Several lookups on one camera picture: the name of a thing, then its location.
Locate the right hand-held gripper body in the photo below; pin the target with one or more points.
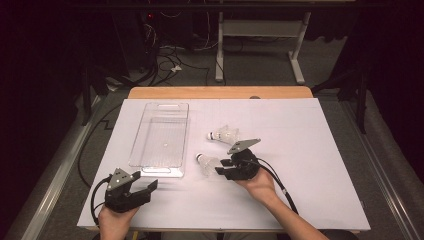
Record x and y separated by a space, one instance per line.
246 165

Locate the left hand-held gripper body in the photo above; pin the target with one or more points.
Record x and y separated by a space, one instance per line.
120 200

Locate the clear plastic tray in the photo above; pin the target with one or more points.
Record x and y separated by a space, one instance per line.
160 140

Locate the person's left hand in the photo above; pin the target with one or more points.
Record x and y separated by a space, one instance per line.
113 225

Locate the person's right hand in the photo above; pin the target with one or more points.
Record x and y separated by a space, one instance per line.
261 188

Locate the white board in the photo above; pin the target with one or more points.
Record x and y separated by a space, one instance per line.
300 150

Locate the wooden table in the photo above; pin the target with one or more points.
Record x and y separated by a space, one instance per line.
220 92

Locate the black stand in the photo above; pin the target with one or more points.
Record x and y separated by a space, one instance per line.
361 106
87 96

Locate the white plug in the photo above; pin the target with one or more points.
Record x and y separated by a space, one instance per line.
176 68

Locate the white metal stand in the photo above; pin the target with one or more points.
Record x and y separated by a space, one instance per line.
260 28

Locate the dark curtain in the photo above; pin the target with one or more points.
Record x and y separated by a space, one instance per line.
33 83
393 66

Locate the dark equipment with red light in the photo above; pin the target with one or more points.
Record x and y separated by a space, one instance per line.
150 15

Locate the aluminium rail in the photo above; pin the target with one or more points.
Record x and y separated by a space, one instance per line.
383 173
60 176

